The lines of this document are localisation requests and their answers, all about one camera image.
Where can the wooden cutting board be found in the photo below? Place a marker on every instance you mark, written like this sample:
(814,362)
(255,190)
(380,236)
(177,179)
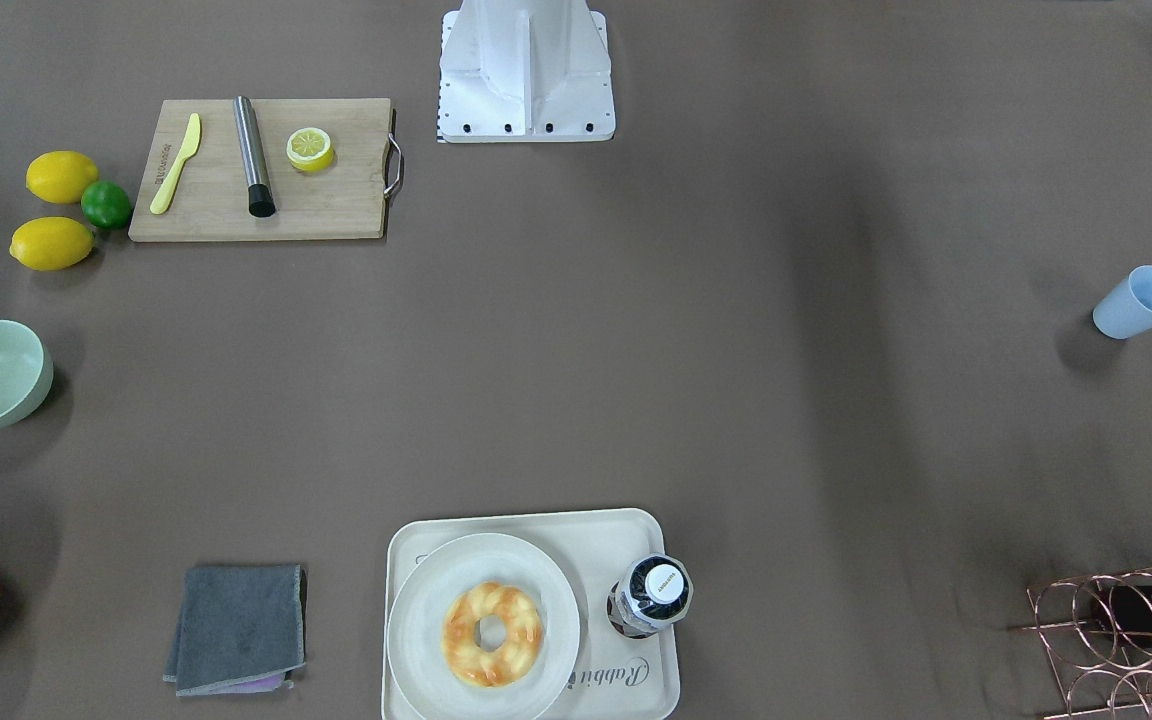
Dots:
(217,172)

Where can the grey folded cloth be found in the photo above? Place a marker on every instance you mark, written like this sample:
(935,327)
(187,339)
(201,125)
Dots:
(240,629)

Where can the light blue cup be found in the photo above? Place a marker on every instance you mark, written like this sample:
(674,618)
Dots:
(1126,310)

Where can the steel cylinder black cap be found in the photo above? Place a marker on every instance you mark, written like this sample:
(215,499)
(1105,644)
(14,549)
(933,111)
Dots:
(260,200)

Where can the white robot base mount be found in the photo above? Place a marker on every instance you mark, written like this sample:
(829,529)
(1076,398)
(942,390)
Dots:
(525,72)

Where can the white round plate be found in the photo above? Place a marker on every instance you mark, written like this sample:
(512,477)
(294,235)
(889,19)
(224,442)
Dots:
(415,628)

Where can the half lemon slice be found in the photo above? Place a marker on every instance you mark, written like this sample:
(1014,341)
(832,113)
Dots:
(310,149)

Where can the lower whole lemon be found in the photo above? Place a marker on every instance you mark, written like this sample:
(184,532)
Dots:
(48,244)

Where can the copper wire bottle rack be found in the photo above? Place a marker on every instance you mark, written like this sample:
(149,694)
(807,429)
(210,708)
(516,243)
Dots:
(1096,634)

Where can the whole lemon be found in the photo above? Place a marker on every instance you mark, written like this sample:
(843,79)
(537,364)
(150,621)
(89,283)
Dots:
(48,244)
(61,176)

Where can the yellow plastic knife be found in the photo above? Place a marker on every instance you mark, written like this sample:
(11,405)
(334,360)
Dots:
(188,148)

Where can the glazed donut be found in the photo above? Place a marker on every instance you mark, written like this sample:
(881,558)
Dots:
(492,635)

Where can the upper whole lemon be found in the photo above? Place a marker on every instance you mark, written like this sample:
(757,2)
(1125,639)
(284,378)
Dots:
(61,176)

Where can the green lime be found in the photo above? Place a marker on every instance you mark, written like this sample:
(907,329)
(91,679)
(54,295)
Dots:
(106,206)

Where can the cream serving tray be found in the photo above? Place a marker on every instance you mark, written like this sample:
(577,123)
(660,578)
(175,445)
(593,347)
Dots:
(614,677)

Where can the dark drink bottle on tray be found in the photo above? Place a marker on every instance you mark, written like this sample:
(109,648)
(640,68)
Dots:
(655,593)

